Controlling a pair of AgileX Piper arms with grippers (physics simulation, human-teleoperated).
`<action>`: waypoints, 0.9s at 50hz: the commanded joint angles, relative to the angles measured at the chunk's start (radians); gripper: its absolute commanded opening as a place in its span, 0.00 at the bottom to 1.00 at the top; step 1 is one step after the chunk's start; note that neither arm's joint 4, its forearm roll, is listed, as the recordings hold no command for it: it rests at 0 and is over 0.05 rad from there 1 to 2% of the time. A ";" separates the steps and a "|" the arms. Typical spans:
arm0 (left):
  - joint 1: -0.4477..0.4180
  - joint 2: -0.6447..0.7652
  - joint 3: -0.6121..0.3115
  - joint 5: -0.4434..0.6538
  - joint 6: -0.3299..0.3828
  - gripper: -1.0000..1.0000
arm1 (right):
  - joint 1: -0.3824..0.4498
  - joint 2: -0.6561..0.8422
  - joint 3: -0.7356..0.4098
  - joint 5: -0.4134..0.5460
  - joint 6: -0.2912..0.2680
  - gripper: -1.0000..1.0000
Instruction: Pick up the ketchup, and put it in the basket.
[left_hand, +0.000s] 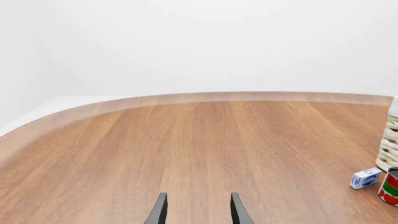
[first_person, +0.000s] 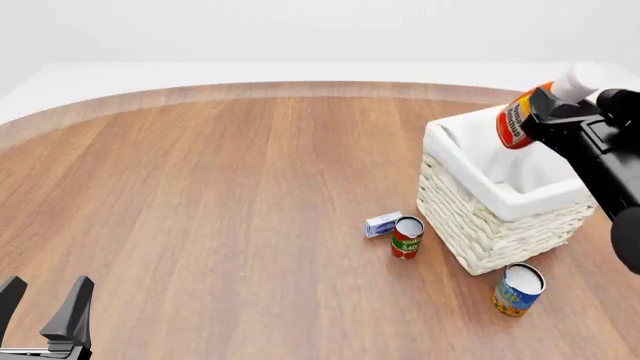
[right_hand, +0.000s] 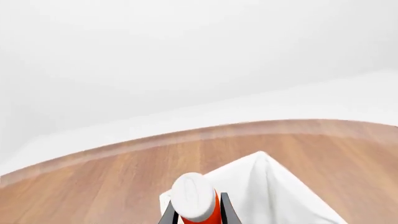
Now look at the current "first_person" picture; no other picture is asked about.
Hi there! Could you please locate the white woven basket with liner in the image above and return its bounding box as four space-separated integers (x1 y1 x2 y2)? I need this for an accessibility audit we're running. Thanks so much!
415 104 599 277

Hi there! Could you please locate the blue yellow soup can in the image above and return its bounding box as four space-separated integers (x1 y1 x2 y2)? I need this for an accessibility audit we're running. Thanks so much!
491 262 547 318

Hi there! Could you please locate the small blue white box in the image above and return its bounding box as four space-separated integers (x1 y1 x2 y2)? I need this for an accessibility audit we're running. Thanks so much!
364 210 404 240

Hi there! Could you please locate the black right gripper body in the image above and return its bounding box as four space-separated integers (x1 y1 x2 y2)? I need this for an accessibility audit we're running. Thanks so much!
521 111 640 223

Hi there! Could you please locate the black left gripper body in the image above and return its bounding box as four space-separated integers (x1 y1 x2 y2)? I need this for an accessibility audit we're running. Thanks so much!
0 339 94 360

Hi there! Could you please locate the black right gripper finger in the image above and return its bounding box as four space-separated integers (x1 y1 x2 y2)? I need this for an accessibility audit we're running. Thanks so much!
530 86 602 123

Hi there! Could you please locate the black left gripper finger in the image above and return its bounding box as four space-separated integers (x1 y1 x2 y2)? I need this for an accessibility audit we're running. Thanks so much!
0 276 29 338
39 276 96 351

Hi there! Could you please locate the red ketchup bottle white cap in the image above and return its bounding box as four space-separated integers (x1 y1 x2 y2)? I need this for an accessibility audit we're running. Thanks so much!
495 61 601 150

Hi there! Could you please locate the red tomato sauce can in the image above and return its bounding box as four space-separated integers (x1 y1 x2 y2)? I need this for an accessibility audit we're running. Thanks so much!
390 214 426 261

